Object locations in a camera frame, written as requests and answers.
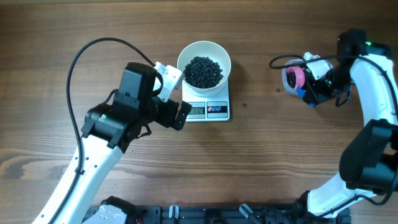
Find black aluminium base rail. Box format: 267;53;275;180
83;203;352;224

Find black left camera cable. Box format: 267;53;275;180
46;37;156;224

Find white digital kitchen scale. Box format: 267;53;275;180
182;81;230;122

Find white plastic bowl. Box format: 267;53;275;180
177;40;232;96

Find black beans in bowl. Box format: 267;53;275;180
183;56;224;89

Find pink scoop with blue handle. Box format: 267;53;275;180
282;66;306;100

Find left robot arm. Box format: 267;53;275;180
34;62;192;223

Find clear container of black beans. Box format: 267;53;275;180
282;60;333;96

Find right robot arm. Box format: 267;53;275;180
283;29;397;223

